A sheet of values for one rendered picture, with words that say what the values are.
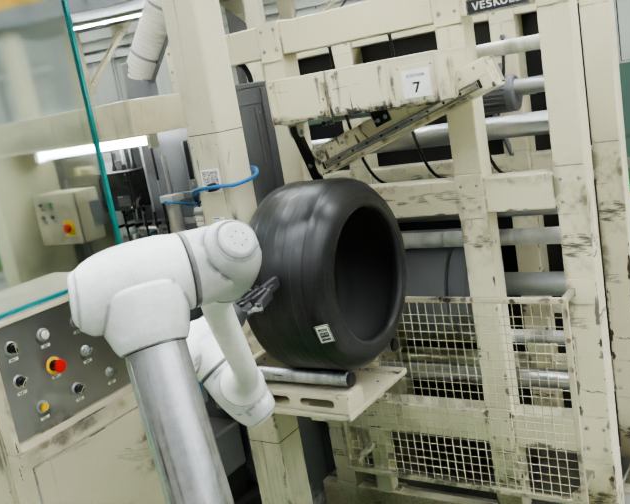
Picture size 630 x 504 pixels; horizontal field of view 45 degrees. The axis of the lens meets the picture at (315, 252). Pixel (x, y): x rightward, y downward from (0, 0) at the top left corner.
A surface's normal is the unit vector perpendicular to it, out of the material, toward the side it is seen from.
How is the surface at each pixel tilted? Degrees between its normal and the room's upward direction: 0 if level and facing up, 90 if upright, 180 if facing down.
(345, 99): 90
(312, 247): 68
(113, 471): 90
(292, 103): 90
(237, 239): 61
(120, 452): 90
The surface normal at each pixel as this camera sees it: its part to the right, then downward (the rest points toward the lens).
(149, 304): 0.34, -0.17
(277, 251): -0.55, -0.24
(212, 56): 0.83, -0.03
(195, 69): -0.54, 0.26
